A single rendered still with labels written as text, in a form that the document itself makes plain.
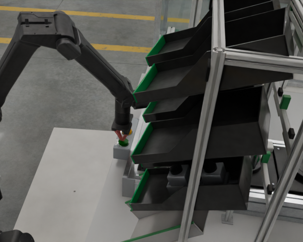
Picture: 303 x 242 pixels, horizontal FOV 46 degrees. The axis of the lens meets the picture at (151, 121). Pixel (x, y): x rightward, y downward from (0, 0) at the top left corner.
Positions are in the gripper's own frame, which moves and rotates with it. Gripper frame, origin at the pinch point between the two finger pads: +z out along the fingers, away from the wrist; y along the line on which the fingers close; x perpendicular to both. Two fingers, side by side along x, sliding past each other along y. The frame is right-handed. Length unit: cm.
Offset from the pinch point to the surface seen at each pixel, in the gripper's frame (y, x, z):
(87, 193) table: -19.6, 8.7, 12.1
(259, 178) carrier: -10, -53, 1
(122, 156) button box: -3.7, -1.1, 5.8
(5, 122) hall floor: 111, 123, 99
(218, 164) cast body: -45, -31, -36
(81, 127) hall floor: 119, 60, 99
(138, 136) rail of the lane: 5.4, -5.5, 2.0
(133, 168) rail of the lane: -13.3, -7.1, 1.9
